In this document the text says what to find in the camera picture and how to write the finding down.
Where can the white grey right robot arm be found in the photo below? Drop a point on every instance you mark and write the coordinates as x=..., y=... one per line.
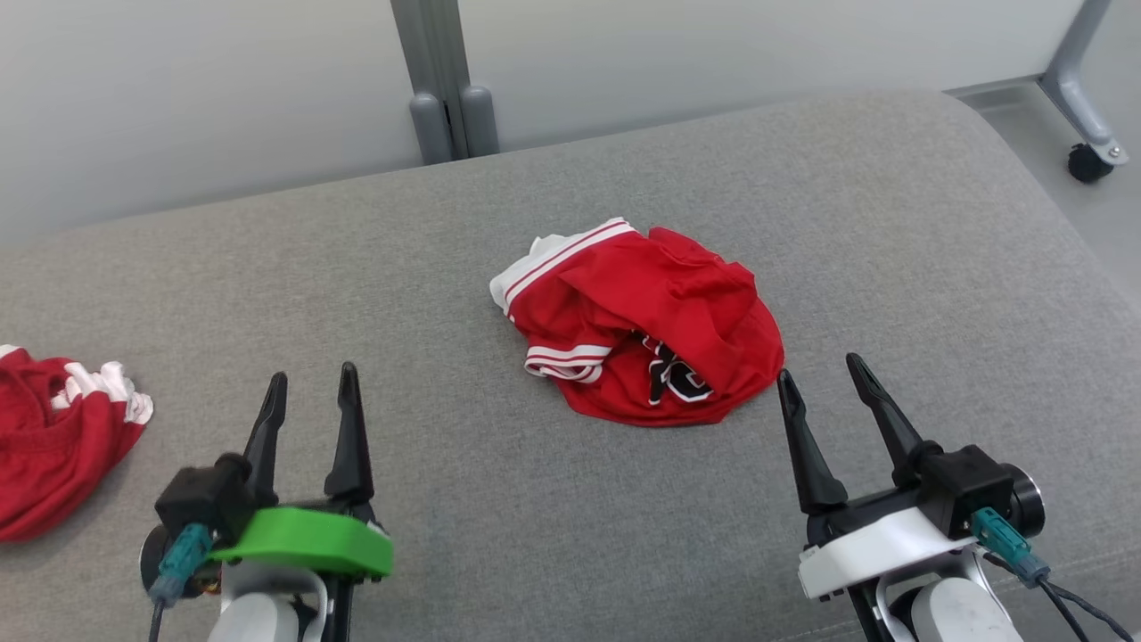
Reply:
x=958, y=615

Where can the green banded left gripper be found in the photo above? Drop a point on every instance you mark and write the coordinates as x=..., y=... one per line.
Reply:
x=303, y=539

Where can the grey partition foot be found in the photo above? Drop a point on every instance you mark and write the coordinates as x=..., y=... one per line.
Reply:
x=1074, y=89

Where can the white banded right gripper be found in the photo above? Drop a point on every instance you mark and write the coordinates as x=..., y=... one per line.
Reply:
x=874, y=548

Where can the grey partition post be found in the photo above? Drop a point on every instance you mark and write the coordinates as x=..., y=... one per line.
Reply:
x=437, y=53

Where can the red jersey with white trim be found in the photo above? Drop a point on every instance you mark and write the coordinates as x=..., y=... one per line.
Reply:
x=677, y=294

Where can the black caster wheel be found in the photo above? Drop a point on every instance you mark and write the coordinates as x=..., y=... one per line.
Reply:
x=1089, y=163

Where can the red shorts with white stripes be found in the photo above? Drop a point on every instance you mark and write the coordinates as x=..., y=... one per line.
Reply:
x=53, y=464

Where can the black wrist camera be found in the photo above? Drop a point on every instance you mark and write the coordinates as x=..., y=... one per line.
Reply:
x=201, y=495
x=967, y=486

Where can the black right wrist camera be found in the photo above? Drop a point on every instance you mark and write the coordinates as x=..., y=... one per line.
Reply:
x=967, y=486

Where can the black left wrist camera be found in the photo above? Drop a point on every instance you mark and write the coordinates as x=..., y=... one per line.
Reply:
x=201, y=495

